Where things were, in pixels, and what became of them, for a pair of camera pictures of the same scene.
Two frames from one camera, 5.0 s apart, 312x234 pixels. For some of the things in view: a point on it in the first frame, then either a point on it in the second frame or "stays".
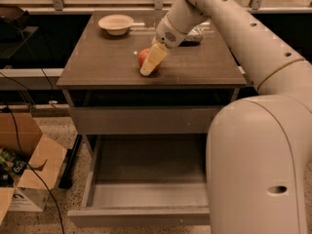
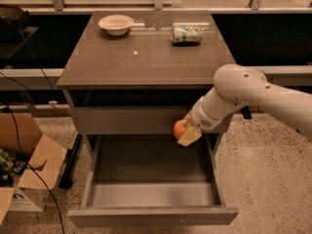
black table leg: x=66 y=178 stays
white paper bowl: x=116 y=24 stays
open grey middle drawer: x=142 y=179 stays
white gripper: x=168 y=34 to x=201 y=118
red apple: x=142 y=57 to x=178 y=127
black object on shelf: x=13 y=18 stays
